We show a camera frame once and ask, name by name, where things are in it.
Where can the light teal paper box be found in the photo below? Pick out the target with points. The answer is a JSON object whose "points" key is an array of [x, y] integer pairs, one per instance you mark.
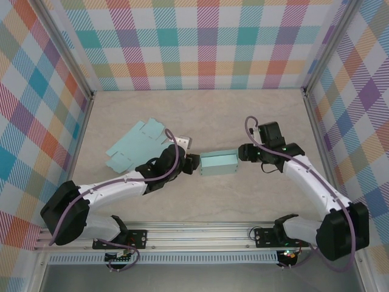
{"points": [[130, 143], [218, 170]]}

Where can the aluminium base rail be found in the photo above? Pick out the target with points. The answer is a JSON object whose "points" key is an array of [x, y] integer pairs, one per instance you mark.
{"points": [[197, 235]]}

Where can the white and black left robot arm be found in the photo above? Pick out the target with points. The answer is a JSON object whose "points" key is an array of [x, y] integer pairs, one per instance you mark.
{"points": [[118, 190]]}

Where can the small circuit board with LED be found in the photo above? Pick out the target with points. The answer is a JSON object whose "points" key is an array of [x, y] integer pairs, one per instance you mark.
{"points": [[290, 255]]}

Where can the aluminium corner post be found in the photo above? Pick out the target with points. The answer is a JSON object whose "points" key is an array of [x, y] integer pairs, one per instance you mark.
{"points": [[325, 45], [71, 50]]}

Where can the aluminium side rail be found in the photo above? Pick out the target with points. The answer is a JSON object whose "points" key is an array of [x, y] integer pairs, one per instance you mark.
{"points": [[76, 158], [313, 121]]}

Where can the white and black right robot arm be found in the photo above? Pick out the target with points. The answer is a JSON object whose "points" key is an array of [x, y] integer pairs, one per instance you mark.
{"points": [[310, 182]]}

